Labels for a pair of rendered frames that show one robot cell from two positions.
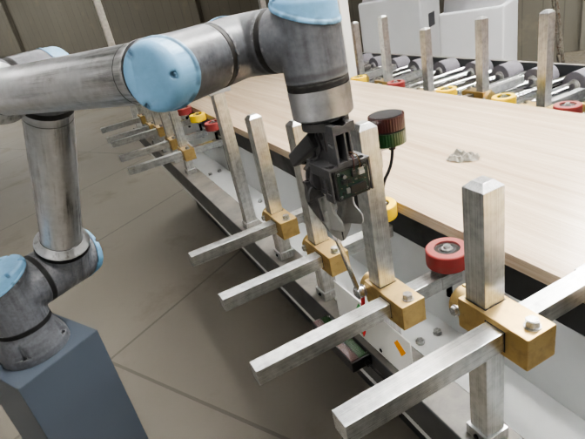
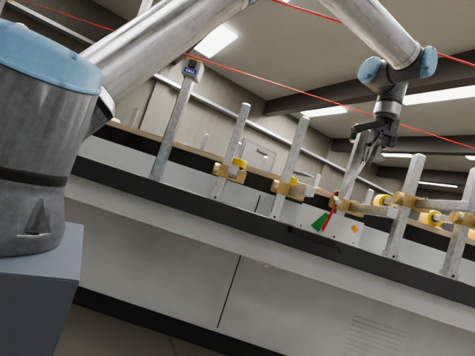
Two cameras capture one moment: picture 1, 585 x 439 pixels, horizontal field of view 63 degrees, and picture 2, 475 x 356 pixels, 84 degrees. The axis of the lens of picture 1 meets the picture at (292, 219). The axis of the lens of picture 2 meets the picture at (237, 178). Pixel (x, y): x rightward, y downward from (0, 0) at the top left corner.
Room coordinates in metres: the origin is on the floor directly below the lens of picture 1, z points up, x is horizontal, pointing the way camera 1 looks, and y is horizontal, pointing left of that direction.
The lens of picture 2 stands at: (0.75, 1.03, 0.76)
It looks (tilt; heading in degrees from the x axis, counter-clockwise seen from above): 3 degrees up; 292
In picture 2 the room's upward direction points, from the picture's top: 18 degrees clockwise
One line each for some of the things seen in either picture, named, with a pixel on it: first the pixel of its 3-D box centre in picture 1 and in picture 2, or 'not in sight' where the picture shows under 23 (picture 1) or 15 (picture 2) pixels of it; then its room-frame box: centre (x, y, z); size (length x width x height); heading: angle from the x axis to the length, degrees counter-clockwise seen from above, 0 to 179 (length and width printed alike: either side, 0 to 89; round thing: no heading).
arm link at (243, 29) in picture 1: (240, 47); (378, 75); (0.76, 0.02, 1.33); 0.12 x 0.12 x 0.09; 52
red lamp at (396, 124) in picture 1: (386, 121); not in sight; (0.77, -0.19, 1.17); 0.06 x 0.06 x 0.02
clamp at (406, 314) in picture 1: (392, 295); (346, 205); (0.73, -0.15, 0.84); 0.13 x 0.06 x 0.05; 22
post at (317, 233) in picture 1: (314, 221); (288, 171); (0.98, -0.05, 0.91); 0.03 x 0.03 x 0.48; 22
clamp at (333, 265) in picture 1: (325, 252); (288, 190); (0.96, -0.06, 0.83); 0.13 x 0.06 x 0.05; 22
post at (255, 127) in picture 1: (272, 199); (228, 157); (1.22, 0.04, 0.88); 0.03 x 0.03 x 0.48; 22
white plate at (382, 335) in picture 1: (369, 327); (329, 224); (0.77, -0.11, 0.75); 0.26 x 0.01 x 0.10; 22
